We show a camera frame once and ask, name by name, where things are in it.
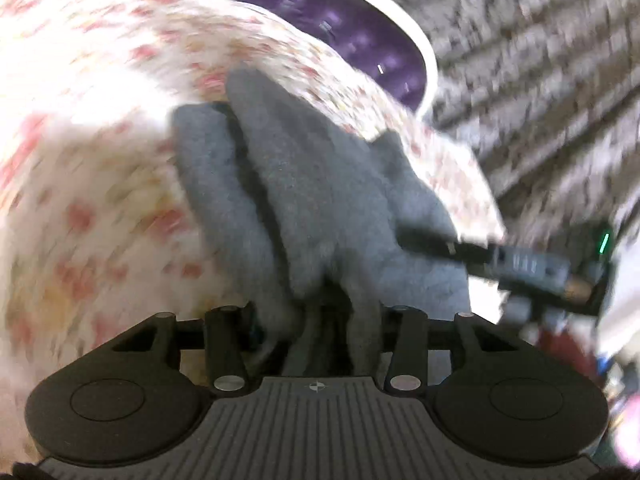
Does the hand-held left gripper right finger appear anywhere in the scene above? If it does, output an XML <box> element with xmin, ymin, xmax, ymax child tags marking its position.
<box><xmin>379</xmin><ymin>304</ymin><xmax>527</xmax><ymax>394</ymax></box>

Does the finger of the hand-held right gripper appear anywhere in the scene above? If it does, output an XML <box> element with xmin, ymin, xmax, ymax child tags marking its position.
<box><xmin>397</xmin><ymin>227</ymin><xmax>498</xmax><ymax>267</ymax></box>

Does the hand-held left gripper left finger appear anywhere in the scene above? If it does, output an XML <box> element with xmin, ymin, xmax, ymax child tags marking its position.
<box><xmin>111</xmin><ymin>303</ymin><xmax>265</xmax><ymax>394</ymax></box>

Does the grey knit sweater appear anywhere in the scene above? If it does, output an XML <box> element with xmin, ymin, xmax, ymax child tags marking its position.
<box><xmin>170</xmin><ymin>67</ymin><xmax>474</xmax><ymax>377</ymax></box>

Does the dark red cloth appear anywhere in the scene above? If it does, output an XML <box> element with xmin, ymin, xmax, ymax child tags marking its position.
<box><xmin>525</xmin><ymin>327</ymin><xmax>603</xmax><ymax>388</ymax></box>

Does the floral bed sheet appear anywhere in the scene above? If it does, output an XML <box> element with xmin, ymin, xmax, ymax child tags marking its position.
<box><xmin>0</xmin><ymin>0</ymin><xmax>507</xmax><ymax>463</ymax></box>

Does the purple tufted headboard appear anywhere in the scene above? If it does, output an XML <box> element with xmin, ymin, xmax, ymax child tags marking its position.
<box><xmin>162</xmin><ymin>0</ymin><xmax>441</xmax><ymax>117</ymax></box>

